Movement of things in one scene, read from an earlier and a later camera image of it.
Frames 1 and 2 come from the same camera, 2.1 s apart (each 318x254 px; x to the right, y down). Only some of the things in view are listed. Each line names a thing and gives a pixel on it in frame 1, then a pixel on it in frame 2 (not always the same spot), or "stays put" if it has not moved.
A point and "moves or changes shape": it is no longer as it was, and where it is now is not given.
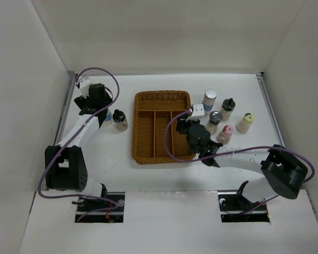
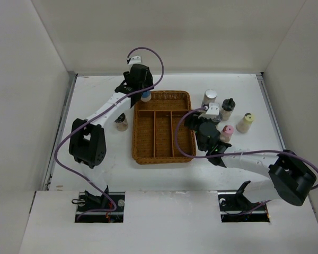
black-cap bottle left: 120,120 stays put
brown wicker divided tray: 153,111 stays put
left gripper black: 82,101 -> 148,81
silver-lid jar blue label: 109,115 moves or changes shape
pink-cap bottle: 224,137 stays put
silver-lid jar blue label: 208,100 stays put
